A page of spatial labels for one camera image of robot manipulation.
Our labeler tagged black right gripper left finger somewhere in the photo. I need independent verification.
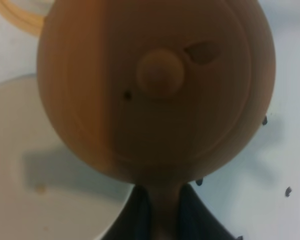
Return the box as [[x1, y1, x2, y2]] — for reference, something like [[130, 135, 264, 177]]
[[102, 186, 151, 240]]

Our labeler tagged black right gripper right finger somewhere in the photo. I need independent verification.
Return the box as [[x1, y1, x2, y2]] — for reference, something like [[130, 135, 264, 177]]
[[177, 184, 240, 240]]

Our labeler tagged brown clay teapot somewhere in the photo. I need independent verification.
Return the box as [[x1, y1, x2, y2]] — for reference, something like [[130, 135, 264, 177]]
[[37, 0, 276, 240]]

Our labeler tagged white teacup right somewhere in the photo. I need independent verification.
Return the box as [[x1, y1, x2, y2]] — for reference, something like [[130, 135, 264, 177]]
[[0, 76, 132, 240]]

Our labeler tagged orange saucer right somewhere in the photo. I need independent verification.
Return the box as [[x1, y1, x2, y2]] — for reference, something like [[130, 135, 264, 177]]
[[0, 0, 54, 36]]

